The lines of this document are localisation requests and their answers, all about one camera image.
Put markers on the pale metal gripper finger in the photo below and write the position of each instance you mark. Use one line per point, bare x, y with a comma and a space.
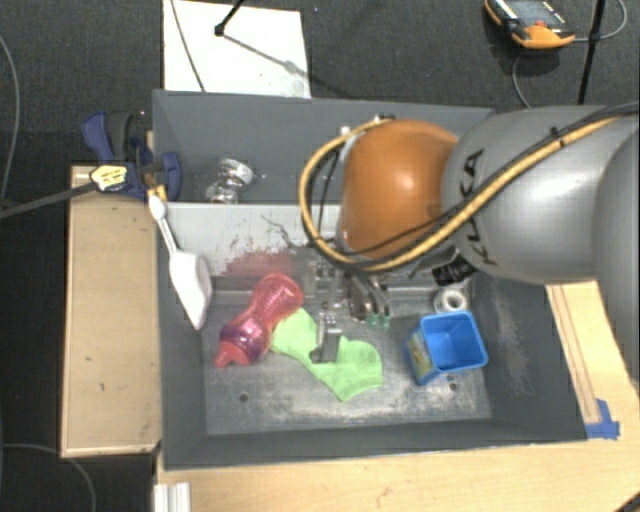
335, 346
323, 335

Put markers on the green cloth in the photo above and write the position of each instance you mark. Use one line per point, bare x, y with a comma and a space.
350, 372

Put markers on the pink and red baby bottle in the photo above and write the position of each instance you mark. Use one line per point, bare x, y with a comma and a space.
265, 315

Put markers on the grey metal bin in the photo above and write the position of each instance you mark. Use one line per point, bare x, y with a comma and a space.
280, 410

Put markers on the blue square cup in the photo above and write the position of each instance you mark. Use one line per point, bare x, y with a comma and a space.
452, 345

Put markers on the white plastic scoop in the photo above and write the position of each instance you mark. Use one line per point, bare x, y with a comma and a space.
189, 282

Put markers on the clear glass thing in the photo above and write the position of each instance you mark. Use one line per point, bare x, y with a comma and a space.
227, 180

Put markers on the pale wood board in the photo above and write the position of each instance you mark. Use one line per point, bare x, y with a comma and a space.
110, 320

